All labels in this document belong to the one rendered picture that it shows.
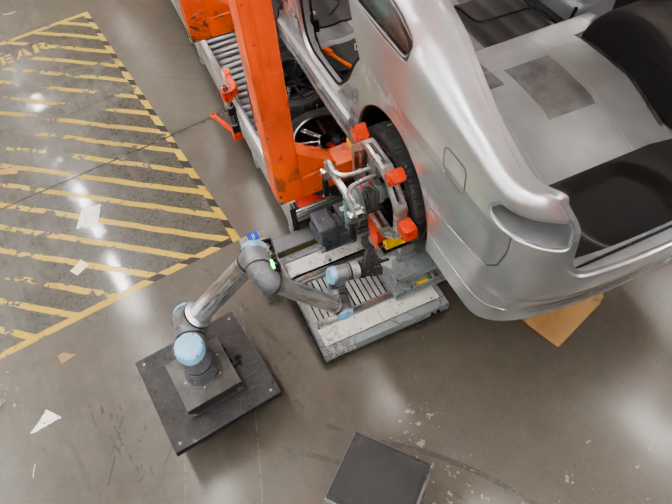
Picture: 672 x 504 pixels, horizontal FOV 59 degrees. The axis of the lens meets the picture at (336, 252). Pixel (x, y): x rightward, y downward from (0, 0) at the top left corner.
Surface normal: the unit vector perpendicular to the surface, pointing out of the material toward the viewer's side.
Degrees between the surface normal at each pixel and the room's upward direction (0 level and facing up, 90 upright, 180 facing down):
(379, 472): 0
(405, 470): 0
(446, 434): 0
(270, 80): 90
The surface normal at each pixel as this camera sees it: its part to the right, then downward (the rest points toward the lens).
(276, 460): -0.07, -0.60
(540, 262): -0.11, 0.79
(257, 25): 0.41, 0.71
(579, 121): 0.09, -0.29
